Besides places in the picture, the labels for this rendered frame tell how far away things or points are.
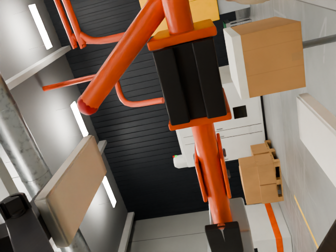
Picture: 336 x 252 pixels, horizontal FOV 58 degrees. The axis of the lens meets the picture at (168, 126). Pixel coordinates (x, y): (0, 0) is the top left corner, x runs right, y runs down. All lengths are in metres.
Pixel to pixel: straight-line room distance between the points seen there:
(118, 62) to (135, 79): 11.23
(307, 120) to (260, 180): 7.52
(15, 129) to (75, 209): 6.06
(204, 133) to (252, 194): 7.70
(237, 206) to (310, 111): 0.24
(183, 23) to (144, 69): 11.09
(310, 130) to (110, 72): 0.20
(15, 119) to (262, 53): 5.02
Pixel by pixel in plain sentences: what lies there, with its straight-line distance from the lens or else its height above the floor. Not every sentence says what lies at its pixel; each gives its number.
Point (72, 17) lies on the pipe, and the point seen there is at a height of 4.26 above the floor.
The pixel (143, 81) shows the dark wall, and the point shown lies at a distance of 11.51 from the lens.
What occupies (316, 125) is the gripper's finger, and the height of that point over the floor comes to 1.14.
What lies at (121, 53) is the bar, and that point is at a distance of 0.30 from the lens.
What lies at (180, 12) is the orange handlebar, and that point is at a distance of 0.27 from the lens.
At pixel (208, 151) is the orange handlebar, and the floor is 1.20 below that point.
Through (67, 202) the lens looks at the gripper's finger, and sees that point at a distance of 0.17.
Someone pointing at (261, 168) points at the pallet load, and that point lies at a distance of 7.50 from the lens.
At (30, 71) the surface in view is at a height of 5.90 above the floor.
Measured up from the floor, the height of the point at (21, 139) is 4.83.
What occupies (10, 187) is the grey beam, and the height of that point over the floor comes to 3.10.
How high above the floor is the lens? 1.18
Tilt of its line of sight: 10 degrees up
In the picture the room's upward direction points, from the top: 101 degrees counter-clockwise
